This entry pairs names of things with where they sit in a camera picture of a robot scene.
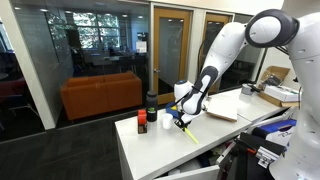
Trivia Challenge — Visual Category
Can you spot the small orange bottle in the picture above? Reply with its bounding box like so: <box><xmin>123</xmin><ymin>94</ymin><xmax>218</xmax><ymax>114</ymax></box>
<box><xmin>137</xmin><ymin>109</ymin><xmax>149</xmax><ymax>135</ymax></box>

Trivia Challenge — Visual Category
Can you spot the black metal clamp stand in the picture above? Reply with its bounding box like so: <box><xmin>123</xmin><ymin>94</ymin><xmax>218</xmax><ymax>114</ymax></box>
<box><xmin>218</xmin><ymin>132</ymin><xmax>288</xmax><ymax>180</ymax></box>

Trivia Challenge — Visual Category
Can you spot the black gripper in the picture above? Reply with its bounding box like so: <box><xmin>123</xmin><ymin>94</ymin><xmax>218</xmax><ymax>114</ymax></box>
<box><xmin>173</xmin><ymin>114</ymin><xmax>193</xmax><ymax>131</ymax></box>

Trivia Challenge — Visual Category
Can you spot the blue and white device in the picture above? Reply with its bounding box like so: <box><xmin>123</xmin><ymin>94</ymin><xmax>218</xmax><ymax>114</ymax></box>
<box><xmin>251</xmin><ymin>118</ymin><xmax>297</xmax><ymax>148</ymax></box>

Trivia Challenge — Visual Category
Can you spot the orange sofa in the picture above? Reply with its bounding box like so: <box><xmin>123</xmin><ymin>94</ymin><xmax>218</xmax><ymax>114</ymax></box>
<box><xmin>60</xmin><ymin>70</ymin><xmax>144</xmax><ymax>121</ymax></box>

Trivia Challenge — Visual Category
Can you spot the white flat box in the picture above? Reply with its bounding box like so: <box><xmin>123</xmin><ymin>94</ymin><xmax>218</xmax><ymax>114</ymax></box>
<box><xmin>263</xmin><ymin>84</ymin><xmax>301</xmax><ymax>103</ymax></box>

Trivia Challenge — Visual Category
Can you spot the narrow wooden glass door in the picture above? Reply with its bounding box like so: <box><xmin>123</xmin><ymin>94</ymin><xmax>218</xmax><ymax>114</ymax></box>
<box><xmin>194</xmin><ymin>12</ymin><xmax>234</xmax><ymax>98</ymax></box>

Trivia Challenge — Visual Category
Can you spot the yellow marker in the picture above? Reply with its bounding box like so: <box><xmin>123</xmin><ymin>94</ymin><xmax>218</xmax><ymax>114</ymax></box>
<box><xmin>182</xmin><ymin>126</ymin><xmax>200</xmax><ymax>145</ymax></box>

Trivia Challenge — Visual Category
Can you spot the white book with wooden cover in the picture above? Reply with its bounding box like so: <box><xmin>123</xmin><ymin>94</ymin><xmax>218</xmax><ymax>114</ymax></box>
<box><xmin>202</xmin><ymin>94</ymin><xmax>239</xmax><ymax>123</ymax></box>

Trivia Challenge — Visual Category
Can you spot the dark red chair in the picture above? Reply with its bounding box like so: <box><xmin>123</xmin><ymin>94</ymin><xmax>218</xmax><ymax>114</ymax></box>
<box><xmin>0</xmin><ymin>78</ymin><xmax>41</xmax><ymax>132</ymax></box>

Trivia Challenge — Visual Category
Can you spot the open cardboard box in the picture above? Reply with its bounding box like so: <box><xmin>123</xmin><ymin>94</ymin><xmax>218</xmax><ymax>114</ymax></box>
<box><xmin>258</xmin><ymin>65</ymin><xmax>301</xmax><ymax>109</ymax></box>

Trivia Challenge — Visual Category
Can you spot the white cup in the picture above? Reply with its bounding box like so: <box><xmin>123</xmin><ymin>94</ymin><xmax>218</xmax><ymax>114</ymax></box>
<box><xmin>161</xmin><ymin>113</ymin><xmax>174</xmax><ymax>131</ymax></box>

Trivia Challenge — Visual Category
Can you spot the small silver round device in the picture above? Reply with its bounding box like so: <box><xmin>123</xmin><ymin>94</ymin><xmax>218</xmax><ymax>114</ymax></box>
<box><xmin>241</xmin><ymin>83</ymin><xmax>257</xmax><ymax>96</ymax></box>

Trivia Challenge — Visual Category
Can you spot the white paper sign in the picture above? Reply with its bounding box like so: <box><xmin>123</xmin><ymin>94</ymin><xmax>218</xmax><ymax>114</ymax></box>
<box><xmin>135</xmin><ymin>40</ymin><xmax>148</xmax><ymax>54</ymax></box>

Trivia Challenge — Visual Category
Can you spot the blue plate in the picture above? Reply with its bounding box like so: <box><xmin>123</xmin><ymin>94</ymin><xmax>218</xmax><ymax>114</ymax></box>
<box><xmin>165</xmin><ymin>101</ymin><xmax>180</xmax><ymax>120</ymax></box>

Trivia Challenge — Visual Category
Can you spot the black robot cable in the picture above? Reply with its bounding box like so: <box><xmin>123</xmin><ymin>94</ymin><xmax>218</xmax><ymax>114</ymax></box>
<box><xmin>173</xmin><ymin>31</ymin><xmax>218</xmax><ymax>111</ymax></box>

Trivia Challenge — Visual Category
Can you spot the wide wooden glass door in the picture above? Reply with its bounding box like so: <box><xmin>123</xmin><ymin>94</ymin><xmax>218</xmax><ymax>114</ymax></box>
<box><xmin>153</xmin><ymin>7</ymin><xmax>194</xmax><ymax>106</ymax></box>

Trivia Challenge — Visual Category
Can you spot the black water bottle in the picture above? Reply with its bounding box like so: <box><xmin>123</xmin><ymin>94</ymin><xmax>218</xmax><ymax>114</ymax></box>
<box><xmin>146</xmin><ymin>90</ymin><xmax>159</xmax><ymax>123</ymax></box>

